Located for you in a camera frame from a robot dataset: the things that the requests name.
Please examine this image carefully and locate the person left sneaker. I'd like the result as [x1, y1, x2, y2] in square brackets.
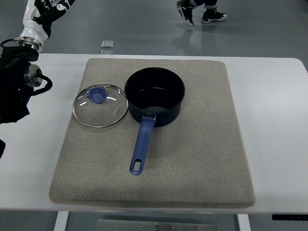
[176, 0, 198, 27]

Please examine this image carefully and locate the lower floor socket plate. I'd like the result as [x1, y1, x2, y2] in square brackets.
[101, 50, 114, 55]

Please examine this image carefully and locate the person right sneaker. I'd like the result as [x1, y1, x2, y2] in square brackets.
[201, 7, 227, 24]

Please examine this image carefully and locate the white table leg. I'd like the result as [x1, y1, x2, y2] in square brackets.
[54, 211, 69, 231]
[237, 214, 251, 231]

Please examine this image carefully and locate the black table control panel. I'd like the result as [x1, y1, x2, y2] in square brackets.
[272, 214, 308, 221]

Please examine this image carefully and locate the dark blue saucepan blue handle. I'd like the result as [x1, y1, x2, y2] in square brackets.
[125, 67, 185, 175]

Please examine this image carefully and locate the beige fabric mat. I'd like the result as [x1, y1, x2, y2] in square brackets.
[49, 58, 255, 208]

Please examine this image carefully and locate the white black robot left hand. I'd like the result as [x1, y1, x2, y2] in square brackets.
[19, 0, 75, 52]

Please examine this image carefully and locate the white right table leg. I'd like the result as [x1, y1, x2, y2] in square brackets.
[237, 214, 251, 231]

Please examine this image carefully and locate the metal table base plate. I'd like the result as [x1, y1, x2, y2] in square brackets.
[96, 219, 217, 231]

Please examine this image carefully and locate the person sneaker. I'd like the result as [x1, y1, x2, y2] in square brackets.
[201, 7, 227, 24]
[176, 0, 198, 27]

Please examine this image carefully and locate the glass pot lid blue knob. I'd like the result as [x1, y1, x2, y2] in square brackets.
[73, 84, 128, 128]

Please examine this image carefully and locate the white left table leg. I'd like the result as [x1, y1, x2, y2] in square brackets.
[54, 211, 69, 231]

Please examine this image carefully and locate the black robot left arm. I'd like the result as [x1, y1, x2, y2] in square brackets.
[0, 38, 52, 124]

